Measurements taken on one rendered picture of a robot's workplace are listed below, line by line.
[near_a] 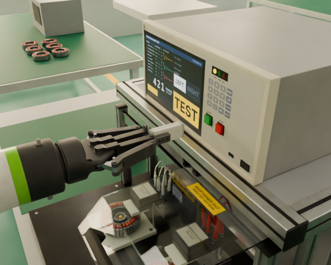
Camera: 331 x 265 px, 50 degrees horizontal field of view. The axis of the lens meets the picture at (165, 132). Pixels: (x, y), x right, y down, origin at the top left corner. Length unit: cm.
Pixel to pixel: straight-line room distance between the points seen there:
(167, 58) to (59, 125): 92
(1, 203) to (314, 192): 51
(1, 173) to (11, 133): 109
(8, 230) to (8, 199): 173
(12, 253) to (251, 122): 175
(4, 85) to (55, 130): 66
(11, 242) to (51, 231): 115
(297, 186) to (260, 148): 11
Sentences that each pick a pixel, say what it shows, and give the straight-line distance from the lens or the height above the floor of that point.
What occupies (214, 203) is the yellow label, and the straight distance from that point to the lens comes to 69.
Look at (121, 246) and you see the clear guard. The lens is 63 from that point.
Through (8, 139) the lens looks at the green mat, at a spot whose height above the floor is 75.
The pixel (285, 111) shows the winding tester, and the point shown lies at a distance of 62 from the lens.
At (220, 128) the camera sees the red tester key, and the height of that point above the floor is 119.
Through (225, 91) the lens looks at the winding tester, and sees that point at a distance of 65.
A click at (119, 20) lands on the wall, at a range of 575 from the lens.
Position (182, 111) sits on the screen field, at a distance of 80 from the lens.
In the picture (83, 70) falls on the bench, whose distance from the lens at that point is 226.
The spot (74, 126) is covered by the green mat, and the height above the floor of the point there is 75.
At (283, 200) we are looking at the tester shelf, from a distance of 65.
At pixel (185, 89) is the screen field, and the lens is 77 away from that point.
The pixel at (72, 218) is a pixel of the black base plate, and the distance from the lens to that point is 111.
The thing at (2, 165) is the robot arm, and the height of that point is 122.
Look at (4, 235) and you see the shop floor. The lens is 228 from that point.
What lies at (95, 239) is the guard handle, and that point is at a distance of 63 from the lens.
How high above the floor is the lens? 152
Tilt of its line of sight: 30 degrees down
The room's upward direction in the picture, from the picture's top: straight up
